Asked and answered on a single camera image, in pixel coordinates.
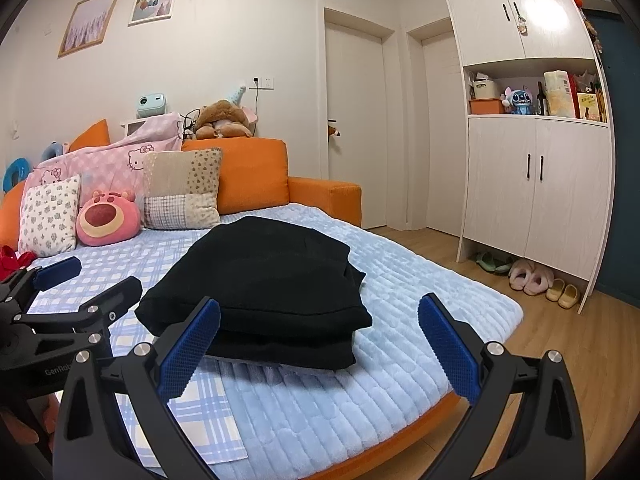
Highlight black large garment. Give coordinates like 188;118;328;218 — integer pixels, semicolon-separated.
136;216;372;370

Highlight person's left hand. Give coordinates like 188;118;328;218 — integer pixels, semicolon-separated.
1;393;60;450

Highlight red garment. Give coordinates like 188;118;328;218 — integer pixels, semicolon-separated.
0;245;37;281

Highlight white floral pillow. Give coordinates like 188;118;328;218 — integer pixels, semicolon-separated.
18;176;81;258

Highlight pink bear plush cushion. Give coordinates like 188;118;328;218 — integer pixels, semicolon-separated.
76;190;142;247

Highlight yellow slippers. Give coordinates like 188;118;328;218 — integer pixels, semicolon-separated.
546;278;580;310

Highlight pink fluffy slippers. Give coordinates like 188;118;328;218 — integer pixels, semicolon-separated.
509;259;554;296

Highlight pink Hello Kitty quilt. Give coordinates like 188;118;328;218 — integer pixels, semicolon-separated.
23;113;182;206

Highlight beige patchwork pillow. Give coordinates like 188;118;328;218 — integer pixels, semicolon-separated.
142;148;224;231

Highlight green slippers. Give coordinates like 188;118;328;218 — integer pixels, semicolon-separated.
475;252;514;275

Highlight light blue quilted blanket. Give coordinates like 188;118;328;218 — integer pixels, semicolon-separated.
114;202;525;478

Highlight mint green projector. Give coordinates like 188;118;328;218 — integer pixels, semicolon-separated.
136;93;167;118

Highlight brown plush toy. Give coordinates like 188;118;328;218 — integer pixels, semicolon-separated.
192;100;253;140

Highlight white tall wardrobe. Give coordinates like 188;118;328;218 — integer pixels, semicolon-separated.
446;0;615;300

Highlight wooden framed picture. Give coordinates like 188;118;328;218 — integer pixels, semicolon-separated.
58;0;117;58

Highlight white framed picture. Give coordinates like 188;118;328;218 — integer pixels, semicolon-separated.
129;0;175;26

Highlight white door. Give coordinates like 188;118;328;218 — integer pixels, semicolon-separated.
407;18;466;235
320;3;401;229

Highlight dark wine bottle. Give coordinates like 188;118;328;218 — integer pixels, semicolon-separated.
536;80;549;116

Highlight blue Stitch plush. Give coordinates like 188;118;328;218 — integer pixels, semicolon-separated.
501;87;535;115

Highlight white paper towel pack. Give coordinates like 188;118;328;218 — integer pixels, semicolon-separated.
544;70;575;118

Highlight orange storage box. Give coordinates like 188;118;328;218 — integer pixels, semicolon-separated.
469;99;506;115

